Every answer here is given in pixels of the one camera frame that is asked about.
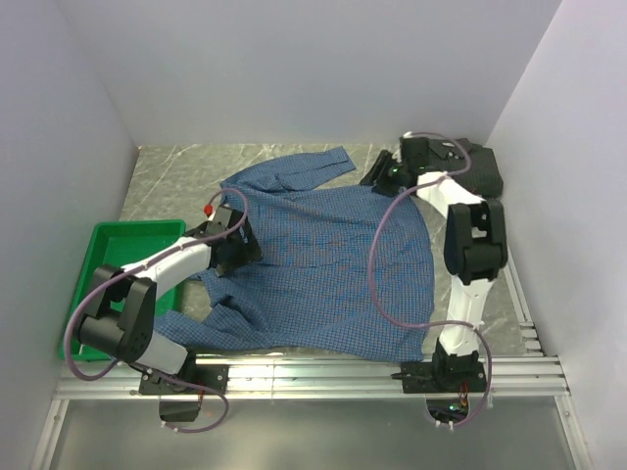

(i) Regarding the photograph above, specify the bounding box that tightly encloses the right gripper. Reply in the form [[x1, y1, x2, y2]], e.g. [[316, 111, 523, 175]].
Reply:
[[358, 151, 407, 200]]

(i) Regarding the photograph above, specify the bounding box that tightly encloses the purple cable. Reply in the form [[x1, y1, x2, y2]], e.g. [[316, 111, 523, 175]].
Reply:
[[366, 129, 494, 428], [63, 188, 249, 434]]

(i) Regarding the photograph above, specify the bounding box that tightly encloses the green plastic tray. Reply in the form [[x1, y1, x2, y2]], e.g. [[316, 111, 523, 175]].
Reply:
[[58, 219, 188, 362]]

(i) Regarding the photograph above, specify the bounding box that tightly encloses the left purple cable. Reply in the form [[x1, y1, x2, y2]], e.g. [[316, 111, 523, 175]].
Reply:
[[63, 188, 249, 434]]

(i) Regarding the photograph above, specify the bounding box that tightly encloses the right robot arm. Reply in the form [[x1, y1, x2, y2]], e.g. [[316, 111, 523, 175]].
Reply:
[[362, 132, 508, 394]]

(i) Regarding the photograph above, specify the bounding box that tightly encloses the blue plaid long sleeve shirt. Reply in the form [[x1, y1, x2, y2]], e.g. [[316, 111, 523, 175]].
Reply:
[[155, 147, 435, 362]]

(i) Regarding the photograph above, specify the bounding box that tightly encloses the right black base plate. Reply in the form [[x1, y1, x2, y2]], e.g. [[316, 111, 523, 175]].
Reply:
[[391, 362, 487, 394]]

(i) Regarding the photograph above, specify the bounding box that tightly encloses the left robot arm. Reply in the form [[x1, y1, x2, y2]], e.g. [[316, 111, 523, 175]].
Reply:
[[64, 206, 262, 394]]

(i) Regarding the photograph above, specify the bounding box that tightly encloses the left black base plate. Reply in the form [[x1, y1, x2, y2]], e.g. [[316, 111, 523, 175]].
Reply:
[[138, 363, 229, 396]]

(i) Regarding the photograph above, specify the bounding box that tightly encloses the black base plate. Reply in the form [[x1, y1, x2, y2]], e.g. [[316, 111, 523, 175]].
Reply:
[[138, 363, 229, 396], [391, 362, 487, 394]]

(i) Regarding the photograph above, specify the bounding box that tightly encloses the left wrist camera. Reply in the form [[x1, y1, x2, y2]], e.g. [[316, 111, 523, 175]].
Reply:
[[203, 202, 228, 220]]

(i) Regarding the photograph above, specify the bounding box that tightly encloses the aluminium mounting rail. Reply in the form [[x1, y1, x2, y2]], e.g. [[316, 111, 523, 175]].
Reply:
[[53, 355, 570, 400]]

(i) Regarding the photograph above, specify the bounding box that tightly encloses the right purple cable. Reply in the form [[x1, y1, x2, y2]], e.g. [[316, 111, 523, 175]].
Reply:
[[366, 129, 494, 428]]

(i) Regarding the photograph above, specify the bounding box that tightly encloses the folded dark striped shirt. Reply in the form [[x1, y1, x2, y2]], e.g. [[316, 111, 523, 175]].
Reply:
[[428, 138, 504, 199]]

